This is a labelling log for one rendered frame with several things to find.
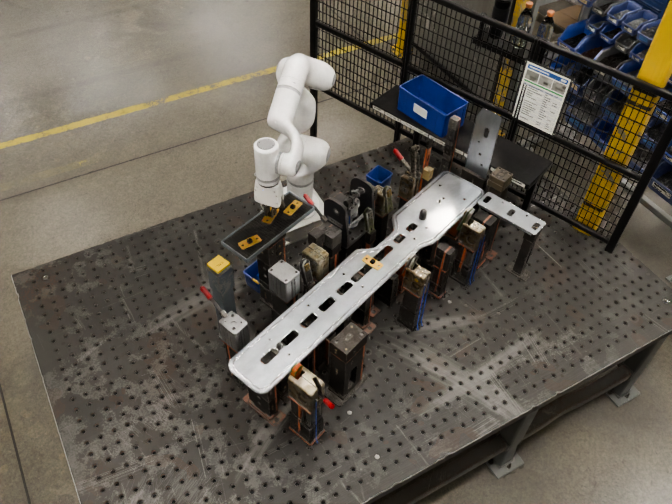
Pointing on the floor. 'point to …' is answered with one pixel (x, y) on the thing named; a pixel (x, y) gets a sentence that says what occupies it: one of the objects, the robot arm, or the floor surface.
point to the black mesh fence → (496, 95)
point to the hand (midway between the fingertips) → (270, 210)
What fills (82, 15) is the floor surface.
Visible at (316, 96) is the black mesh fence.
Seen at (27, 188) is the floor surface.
